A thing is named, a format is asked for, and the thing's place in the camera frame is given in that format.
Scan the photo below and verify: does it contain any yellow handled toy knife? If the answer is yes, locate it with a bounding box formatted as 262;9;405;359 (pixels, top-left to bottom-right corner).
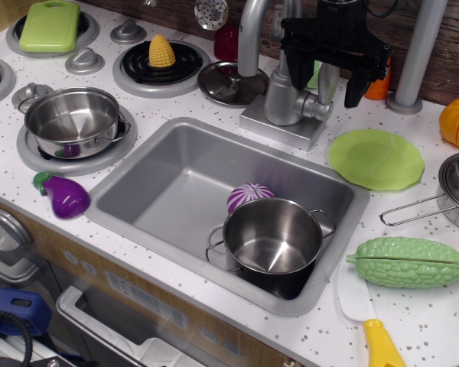
337;260;405;366

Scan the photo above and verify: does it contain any silver toy faucet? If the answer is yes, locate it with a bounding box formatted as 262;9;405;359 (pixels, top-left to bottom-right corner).
238;0;333;151

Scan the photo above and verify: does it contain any black coiled cable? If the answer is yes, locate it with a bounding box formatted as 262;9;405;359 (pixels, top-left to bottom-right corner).
0;309;37;367

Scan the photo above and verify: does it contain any black coil burner centre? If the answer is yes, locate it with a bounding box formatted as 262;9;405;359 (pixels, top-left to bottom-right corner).
112;41;210;99

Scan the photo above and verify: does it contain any grey vertical support pole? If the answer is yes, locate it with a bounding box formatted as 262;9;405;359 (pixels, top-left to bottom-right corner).
386;0;448;115

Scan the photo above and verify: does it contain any yellow toy corn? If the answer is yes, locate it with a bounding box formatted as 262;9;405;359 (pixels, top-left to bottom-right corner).
148;34;176;68

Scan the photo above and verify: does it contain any grey oven door handle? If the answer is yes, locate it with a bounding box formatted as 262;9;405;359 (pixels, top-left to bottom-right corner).
55;285;184;367

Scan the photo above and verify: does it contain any burner ring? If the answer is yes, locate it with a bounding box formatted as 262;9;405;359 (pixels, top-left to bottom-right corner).
5;10;100;59
15;103;138;177

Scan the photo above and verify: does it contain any front burner ring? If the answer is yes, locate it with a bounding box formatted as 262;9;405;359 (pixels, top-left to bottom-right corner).
15;103;138;177

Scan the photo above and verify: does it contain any steel pot on burner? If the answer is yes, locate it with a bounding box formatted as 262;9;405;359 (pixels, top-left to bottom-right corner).
18;86;132;160

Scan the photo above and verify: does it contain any purple toy eggplant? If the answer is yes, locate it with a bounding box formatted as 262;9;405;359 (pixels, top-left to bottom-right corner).
33;172;91;219

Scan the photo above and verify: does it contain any red toy pepper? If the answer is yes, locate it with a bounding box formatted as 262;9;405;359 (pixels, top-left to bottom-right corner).
213;24;239;61

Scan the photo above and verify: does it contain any orange toy carrot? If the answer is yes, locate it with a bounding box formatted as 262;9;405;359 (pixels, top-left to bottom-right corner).
364;57;392;100

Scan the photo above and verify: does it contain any grey stove knob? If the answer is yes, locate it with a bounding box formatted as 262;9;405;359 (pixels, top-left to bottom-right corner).
65;47;105;75
11;83;54;112
110;19;147;44

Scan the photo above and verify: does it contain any green toy cutting board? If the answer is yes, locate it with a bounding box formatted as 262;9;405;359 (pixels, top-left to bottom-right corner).
19;1;80;53

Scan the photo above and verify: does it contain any grey toy sink basin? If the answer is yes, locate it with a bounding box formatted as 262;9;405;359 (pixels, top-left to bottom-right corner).
84;116;370;317

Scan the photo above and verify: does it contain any purple white toy onion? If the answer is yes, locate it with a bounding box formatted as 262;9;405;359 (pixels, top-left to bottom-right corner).
226;183;275;214

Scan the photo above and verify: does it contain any steel saucepan with wire handle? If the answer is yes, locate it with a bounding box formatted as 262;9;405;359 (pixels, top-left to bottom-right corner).
379;153;459;227

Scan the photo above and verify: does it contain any steel pot in sink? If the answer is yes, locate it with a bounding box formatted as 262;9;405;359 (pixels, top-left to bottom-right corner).
205;198;337;300

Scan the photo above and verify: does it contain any back left burner ring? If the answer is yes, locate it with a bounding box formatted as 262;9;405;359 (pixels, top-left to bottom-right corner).
5;10;100;59

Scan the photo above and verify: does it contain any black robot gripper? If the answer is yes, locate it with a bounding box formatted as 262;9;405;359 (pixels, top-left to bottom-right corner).
281;1;393;108

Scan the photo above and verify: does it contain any steel pot lid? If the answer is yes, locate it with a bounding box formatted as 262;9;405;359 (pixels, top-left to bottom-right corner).
197;61;269;107

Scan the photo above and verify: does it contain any green plastic plate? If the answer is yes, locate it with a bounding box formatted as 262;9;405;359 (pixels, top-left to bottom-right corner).
328;129;425;190

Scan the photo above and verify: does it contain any green toy bitter gourd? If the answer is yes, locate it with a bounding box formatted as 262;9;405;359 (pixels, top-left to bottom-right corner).
346;237;459;289

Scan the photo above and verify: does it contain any grey stove knob lower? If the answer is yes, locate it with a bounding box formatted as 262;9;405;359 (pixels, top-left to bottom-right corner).
11;83;54;112

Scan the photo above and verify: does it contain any grey stove knob middle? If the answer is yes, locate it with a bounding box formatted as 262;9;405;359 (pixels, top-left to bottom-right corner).
65;47;105;75

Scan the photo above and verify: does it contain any grey stove knob upper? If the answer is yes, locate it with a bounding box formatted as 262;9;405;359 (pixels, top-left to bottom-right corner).
110;19;147;44

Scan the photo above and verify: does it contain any grey round oven dial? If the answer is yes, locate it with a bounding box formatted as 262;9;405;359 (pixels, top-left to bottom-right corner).
0;209;32;265

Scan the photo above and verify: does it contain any silver perforated ladle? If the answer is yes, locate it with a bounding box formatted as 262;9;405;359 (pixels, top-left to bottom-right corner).
194;0;229;31

